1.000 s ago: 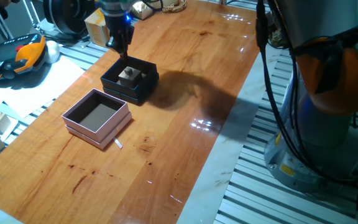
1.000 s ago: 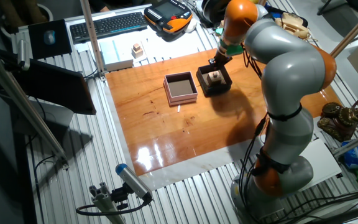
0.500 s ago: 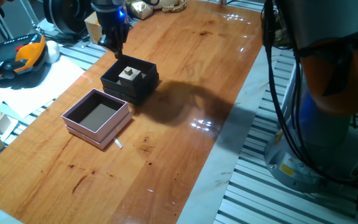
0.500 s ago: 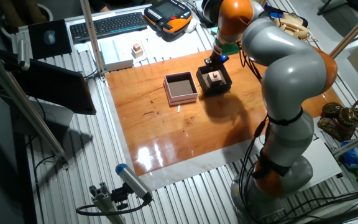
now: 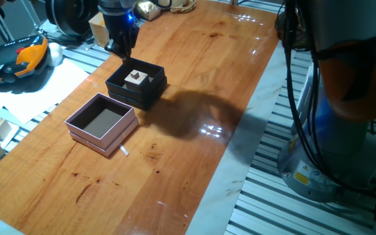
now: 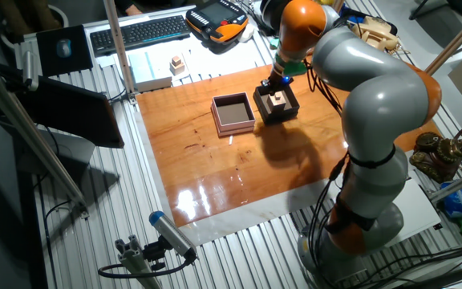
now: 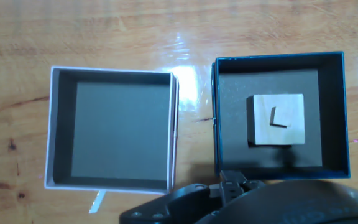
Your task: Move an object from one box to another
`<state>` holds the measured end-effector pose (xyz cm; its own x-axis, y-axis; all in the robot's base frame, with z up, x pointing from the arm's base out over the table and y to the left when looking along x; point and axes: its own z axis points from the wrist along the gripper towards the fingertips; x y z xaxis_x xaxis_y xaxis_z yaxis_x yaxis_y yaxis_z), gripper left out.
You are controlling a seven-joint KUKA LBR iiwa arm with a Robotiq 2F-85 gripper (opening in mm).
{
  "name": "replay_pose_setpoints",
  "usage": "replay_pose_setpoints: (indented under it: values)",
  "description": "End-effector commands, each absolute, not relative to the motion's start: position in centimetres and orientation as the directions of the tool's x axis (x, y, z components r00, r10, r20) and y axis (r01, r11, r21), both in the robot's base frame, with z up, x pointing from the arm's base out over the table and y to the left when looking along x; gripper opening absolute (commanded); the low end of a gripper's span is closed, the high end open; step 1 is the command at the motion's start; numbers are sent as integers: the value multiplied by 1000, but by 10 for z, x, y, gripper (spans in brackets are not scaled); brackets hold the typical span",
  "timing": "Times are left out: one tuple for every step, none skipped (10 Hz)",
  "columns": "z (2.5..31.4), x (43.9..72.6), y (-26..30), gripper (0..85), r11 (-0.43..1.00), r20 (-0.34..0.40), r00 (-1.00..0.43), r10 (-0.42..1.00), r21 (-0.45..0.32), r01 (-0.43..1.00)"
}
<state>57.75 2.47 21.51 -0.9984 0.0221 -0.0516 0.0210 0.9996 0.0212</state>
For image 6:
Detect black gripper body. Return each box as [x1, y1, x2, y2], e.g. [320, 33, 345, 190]
[260, 73, 295, 96]

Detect dark blue square gift box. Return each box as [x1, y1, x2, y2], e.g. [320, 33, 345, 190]
[253, 83, 301, 124]

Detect pink square gift box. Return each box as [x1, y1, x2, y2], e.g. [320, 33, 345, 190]
[209, 92, 257, 138]

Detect white rounded object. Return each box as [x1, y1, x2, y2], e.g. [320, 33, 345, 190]
[237, 22, 256, 43]

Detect white flat box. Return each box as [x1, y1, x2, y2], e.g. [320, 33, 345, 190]
[128, 51, 174, 92]

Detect black round spool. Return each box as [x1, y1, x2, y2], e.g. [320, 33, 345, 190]
[259, 0, 283, 36]

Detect white paper sheets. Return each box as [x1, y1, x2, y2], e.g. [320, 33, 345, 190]
[94, 27, 274, 88]

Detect orange black teach pendant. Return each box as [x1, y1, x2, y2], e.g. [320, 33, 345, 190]
[185, 0, 250, 44]

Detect large wooden block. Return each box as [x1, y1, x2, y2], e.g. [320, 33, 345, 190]
[169, 60, 186, 76]

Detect blue tool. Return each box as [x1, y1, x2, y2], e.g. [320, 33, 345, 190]
[337, 6, 399, 35]

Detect glossy wooden board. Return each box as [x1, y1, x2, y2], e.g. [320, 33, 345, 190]
[136, 50, 443, 229]

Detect cream rotary telephone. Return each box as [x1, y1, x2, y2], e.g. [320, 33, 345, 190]
[351, 15, 400, 53]

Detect black keyboard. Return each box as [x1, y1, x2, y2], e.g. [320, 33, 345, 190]
[89, 14, 192, 57]

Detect antique brass telephone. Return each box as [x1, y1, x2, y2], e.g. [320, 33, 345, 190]
[409, 116, 462, 184]

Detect white flat panel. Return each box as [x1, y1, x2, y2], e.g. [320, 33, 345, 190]
[391, 178, 443, 246]

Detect black office chair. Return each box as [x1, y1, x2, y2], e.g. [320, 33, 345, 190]
[409, 0, 462, 21]

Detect black monitor panel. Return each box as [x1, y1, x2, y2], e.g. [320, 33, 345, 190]
[14, 75, 126, 149]

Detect grey computer mouse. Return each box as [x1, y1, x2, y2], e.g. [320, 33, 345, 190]
[56, 38, 73, 59]

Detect blue plastic bag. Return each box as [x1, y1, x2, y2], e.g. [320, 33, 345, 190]
[439, 181, 462, 220]

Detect grey monitor base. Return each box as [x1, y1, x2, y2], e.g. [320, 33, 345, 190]
[16, 128, 95, 177]

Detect black mouse pad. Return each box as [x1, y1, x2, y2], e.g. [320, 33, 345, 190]
[35, 24, 95, 77]

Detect long diagonal aluminium bar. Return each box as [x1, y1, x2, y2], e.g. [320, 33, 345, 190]
[0, 55, 90, 220]

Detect white rimmed pot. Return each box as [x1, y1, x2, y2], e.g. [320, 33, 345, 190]
[0, 0, 70, 41]

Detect green printed wrist mount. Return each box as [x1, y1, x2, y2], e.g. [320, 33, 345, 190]
[269, 36, 309, 77]

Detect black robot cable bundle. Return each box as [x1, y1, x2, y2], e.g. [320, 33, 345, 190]
[305, 58, 351, 282]

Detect aluminium frame post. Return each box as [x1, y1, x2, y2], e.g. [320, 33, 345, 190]
[102, 0, 138, 104]

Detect grey camera blue cap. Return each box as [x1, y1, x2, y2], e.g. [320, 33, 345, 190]
[148, 210, 198, 262]

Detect beige diagonal frame bar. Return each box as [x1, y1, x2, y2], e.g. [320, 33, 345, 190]
[425, 0, 462, 77]

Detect grey aluminium frame bar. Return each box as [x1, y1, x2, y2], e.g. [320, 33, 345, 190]
[427, 164, 462, 204]

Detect short aluminium profile mount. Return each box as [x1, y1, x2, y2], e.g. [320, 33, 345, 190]
[114, 234, 164, 289]

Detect black camera cable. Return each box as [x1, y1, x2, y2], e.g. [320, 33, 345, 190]
[97, 256, 196, 280]

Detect grey cylindrical camera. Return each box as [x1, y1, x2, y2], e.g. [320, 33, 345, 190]
[21, 50, 40, 92]

